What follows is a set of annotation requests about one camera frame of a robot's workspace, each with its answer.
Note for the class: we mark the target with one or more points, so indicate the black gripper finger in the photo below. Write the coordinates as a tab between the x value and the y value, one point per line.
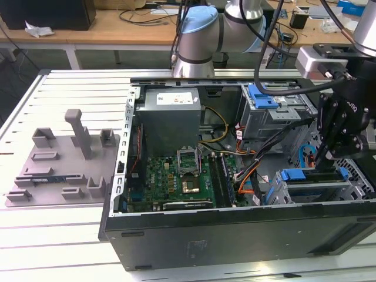
349	144
326	111

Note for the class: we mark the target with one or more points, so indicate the hard disk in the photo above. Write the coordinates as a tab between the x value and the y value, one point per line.
292	175

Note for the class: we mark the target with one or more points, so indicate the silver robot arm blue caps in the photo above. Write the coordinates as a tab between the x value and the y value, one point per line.
202	38

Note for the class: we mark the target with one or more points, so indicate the perforated metal disk bay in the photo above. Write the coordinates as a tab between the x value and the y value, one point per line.
273	183

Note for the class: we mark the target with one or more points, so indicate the grey metal drive cage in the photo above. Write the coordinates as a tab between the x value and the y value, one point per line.
261	123

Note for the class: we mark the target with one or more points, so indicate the blue plastic drive latch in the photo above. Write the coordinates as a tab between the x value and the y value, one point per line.
260	98

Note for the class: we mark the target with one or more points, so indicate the clear plastic bag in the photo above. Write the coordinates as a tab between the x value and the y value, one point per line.
332	26

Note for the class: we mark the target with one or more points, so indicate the black power adapter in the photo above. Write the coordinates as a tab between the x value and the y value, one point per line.
287	37

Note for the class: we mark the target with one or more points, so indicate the blue cardboard box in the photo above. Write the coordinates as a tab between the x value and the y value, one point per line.
348	4

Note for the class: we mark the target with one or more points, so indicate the small black box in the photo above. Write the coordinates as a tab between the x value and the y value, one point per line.
298	20

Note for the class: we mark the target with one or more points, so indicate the grey flat device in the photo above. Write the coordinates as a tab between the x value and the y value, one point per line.
317	12

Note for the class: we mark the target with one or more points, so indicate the black waste bin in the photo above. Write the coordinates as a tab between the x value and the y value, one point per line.
220	60

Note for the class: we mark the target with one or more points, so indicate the RAM stick with chips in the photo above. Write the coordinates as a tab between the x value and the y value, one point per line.
228	182

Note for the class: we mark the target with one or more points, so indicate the black RAM slot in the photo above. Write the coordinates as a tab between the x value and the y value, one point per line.
216	179

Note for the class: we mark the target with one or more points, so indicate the CPU socket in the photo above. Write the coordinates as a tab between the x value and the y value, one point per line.
190	186

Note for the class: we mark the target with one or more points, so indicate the grey power supply unit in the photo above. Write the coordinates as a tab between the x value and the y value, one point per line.
167	123

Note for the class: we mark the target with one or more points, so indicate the black graphics card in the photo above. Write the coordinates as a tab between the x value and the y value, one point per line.
188	204

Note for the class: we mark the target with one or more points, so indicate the black open PC case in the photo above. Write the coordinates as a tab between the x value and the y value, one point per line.
205	235

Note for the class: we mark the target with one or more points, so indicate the green motherboard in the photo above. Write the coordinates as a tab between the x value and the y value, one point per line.
160	176

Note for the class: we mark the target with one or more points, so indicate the long wooden desk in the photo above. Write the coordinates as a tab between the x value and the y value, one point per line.
97	32

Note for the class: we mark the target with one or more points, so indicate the grey parts rack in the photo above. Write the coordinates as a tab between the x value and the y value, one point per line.
67	164

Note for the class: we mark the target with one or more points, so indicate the RAM stick blue label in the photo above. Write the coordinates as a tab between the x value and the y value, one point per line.
50	179

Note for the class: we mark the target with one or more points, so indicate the large black box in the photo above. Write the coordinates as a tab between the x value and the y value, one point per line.
47	14

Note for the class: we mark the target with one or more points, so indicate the crumpled white paper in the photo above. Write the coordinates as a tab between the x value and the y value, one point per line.
36	30

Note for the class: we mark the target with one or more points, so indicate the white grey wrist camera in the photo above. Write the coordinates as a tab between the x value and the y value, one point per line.
308	60

